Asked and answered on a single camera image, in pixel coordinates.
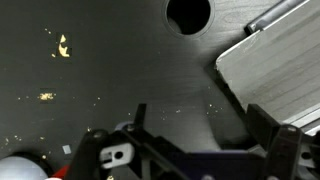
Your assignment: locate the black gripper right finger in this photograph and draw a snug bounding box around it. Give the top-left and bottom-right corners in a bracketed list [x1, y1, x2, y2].
[246, 104, 280, 150]

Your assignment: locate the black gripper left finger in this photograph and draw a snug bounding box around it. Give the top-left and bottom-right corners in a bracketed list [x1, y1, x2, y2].
[134, 103, 147, 129]

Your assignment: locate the small grey toaster oven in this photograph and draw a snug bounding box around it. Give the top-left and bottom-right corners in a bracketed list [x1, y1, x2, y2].
[216, 0, 320, 136]

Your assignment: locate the grey electric kettle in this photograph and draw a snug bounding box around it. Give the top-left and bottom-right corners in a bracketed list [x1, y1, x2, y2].
[0, 152, 53, 180]

